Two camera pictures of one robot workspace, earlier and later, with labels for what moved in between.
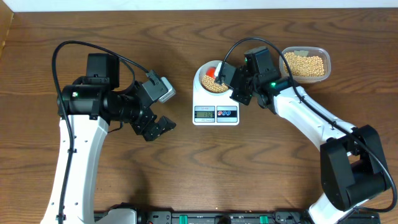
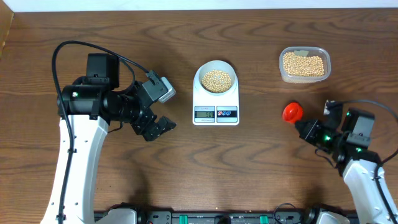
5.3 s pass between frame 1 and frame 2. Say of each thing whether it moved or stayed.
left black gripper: stayed
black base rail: stayed
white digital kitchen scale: stayed
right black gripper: moved
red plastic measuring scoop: moved
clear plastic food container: stayed
